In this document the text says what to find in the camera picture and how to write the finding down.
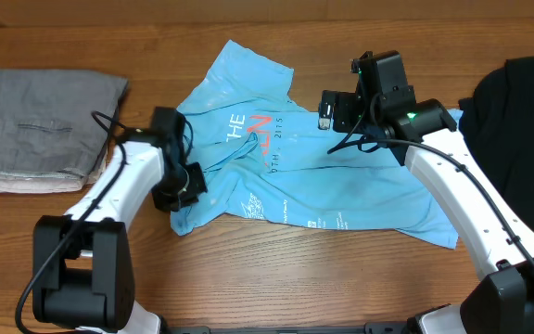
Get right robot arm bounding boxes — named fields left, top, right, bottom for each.
left=318, top=50, right=534, bottom=334

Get light blue printed t-shirt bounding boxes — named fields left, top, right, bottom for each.
left=171, top=41, right=458, bottom=249

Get folded grey trousers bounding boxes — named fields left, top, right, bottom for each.
left=0, top=70, right=128, bottom=178

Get folded beige cloth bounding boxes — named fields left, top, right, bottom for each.
left=0, top=148, right=108, bottom=194

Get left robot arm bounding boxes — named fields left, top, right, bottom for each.
left=15, top=107, right=207, bottom=333

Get black polo shirt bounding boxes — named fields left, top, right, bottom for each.
left=459, top=57, right=534, bottom=231

